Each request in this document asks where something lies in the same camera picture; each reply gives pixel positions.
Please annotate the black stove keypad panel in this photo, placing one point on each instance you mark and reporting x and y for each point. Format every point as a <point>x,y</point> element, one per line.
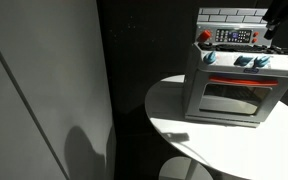
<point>233,35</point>

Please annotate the red stove dial knob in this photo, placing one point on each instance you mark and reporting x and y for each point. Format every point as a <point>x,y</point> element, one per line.
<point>204,35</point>

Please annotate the orange stove button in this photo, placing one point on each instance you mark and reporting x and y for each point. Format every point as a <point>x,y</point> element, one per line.
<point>254,40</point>
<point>255,34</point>

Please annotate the round white table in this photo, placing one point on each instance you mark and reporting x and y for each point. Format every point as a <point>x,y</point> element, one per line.
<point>250,150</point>

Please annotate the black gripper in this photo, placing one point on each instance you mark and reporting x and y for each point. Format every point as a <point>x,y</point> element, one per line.
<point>282,10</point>

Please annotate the blue stove knob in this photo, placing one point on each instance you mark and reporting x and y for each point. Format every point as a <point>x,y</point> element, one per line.
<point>243,60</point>
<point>261,61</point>
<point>210,57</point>

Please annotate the grey oven door with window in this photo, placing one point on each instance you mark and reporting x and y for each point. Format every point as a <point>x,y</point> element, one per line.
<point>234,100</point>

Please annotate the grey toy stove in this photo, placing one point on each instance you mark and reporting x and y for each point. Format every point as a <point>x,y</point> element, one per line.
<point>230,100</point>

